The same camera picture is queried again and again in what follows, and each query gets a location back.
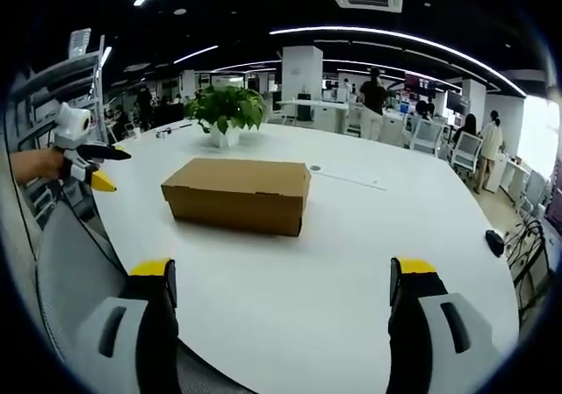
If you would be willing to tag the white square pillar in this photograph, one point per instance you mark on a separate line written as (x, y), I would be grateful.
(302, 84)

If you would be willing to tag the green potted plant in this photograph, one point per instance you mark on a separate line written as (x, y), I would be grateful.
(226, 106)

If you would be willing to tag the black computer mouse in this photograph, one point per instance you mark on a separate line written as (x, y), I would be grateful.
(494, 242)

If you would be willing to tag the brown cardboard shoe box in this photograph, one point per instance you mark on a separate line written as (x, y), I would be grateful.
(239, 196)

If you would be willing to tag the person's left hand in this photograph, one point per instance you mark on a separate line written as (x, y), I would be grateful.
(37, 165)

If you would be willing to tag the white plant pot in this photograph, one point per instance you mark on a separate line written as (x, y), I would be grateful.
(224, 136)

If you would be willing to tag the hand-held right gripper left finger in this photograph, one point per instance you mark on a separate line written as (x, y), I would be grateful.
(131, 324)

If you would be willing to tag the white standing desk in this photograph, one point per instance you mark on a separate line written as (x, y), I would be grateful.
(316, 111)

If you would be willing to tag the grey mesh office chair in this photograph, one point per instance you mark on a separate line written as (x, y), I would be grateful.
(83, 280)

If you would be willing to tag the small items on table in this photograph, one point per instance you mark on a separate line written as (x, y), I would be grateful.
(169, 131)

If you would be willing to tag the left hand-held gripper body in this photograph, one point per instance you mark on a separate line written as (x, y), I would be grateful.
(72, 136)

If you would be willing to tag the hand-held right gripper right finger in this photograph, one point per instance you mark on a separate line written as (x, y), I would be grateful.
(428, 324)

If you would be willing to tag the white office chair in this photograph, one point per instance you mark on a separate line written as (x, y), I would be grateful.
(425, 135)
(466, 152)

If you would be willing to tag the metal storage shelf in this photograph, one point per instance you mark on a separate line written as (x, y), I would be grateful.
(57, 91)

